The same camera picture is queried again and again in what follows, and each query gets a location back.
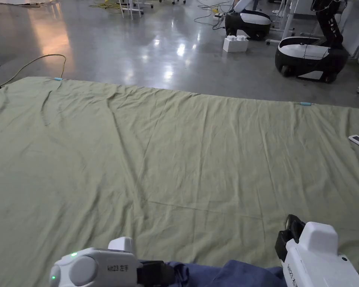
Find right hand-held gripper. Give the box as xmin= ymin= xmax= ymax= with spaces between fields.
xmin=274 ymin=214 xmax=359 ymax=287

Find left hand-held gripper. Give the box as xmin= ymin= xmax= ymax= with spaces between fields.
xmin=49 ymin=237 xmax=175 ymax=287

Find dark blue garment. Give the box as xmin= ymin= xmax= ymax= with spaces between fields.
xmin=164 ymin=259 xmax=288 ymax=287

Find bed with pale green sheet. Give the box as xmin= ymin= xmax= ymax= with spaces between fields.
xmin=0 ymin=76 xmax=359 ymax=287

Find black and white mobile robot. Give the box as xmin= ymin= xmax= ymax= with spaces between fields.
xmin=274 ymin=0 xmax=349 ymax=84
xmin=224 ymin=0 xmax=272 ymax=41

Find white brick-shaped box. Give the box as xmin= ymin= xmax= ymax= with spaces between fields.
xmin=223 ymin=35 xmax=249 ymax=53

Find white table legs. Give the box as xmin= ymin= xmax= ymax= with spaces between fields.
xmin=119 ymin=0 xmax=155 ymax=20

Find yellow floor cable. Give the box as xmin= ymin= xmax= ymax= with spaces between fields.
xmin=0 ymin=54 xmax=67 ymax=87

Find white desk frame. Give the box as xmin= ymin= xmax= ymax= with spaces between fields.
xmin=266 ymin=0 xmax=301 ymax=46

